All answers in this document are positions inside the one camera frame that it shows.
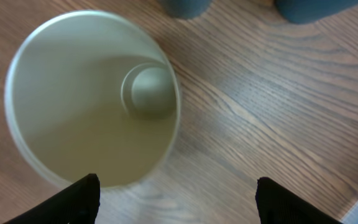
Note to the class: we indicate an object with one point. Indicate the dark blue tall cup rear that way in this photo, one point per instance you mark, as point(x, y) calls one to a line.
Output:
point(308, 11)

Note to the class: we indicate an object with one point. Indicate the cream tall cup front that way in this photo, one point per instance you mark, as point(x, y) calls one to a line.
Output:
point(91, 92)

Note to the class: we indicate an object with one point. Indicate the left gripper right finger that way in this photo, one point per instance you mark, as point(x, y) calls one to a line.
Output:
point(278, 205)

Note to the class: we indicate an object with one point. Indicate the dark blue tall cup left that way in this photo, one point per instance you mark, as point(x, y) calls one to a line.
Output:
point(185, 9)

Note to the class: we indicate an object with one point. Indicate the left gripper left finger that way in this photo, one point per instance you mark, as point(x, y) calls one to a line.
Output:
point(76, 204)

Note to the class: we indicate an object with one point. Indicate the dark blue tall cup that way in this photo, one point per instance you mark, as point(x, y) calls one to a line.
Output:
point(308, 11)
point(185, 9)

